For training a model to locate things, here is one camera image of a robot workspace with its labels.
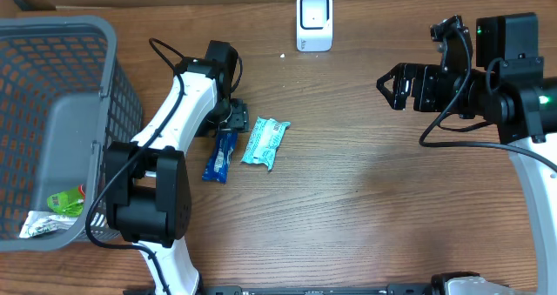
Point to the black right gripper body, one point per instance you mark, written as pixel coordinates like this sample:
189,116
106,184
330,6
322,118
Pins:
435,87

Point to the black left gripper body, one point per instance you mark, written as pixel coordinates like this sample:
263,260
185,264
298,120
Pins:
238,119

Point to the teal white snack packet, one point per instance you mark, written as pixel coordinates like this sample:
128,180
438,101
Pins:
264,142

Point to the blue snack bar wrapper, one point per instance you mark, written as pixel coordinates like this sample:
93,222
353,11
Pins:
218,164

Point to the green clear snack bag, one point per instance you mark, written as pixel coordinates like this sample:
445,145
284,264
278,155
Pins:
69,203

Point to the white conditioner tube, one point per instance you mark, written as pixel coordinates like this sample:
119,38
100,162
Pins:
41,222

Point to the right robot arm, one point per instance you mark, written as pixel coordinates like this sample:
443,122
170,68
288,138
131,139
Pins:
494,72

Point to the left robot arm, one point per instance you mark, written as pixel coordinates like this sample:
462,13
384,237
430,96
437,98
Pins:
147,195

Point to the white barcode scanner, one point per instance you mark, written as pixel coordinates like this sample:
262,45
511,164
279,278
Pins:
314,25

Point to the grey plastic mesh basket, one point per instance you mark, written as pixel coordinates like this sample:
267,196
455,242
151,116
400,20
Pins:
64,99

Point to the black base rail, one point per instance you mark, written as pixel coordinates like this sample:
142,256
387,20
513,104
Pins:
392,289

